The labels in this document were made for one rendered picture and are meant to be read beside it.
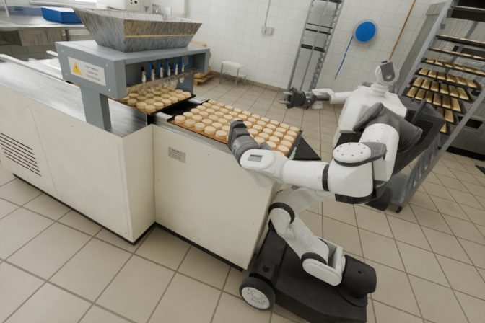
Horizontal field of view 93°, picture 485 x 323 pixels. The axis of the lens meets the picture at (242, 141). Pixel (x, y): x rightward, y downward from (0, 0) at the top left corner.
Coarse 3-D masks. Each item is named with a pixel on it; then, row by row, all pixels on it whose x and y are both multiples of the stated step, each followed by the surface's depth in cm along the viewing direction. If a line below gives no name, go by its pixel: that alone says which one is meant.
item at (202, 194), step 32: (160, 128) 119; (160, 160) 128; (192, 160) 119; (224, 160) 110; (160, 192) 140; (192, 192) 129; (224, 192) 119; (256, 192) 110; (160, 224) 161; (192, 224) 141; (224, 224) 129; (256, 224) 119; (224, 256) 141
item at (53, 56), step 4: (48, 52) 175; (52, 52) 176; (48, 56) 177; (52, 56) 175; (56, 56) 173; (52, 60) 177; (56, 60) 175; (188, 100) 141; (192, 100) 140; (196, 100) 141; (180, 104) 145; (184, 104) 144; (188, 104) 142; (192, 104) 141; (196, 104) 140; (300, 136) 122; (296, 144) 125
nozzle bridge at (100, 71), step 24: (72, 48) 93; (96, 48) 98; (168, 48) 123; (192, 48) 135; (72, 72) 99; (96, 72) 93; (120, 72) 91; (192, 72) 143; (96, 96) 99; (120, 96) 95; (96, 120) 106
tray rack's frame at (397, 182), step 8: (472, 32) 194; (432, 40) 209; (424, 56) 216; (456, 56) 204; (392, 176) 249; (400, 176) 252; (392, 184) 236; (400, 184) 238; (400, 192) 226; (392, 200) 214; (400, 200) 214
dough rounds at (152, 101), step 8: (168, 88) 145; (128, 96) 126; (136, 96) 126; (144, 96) 132; (152, 96) 130; (160, 96) 135; (168, 96) 134; (176, 96) 136; (184, 96) 141; (128, 104) 119; (136, 104) 117; (144, 104) 119; (152, 104) 123; (160, 104) 122; (168, 104) 127
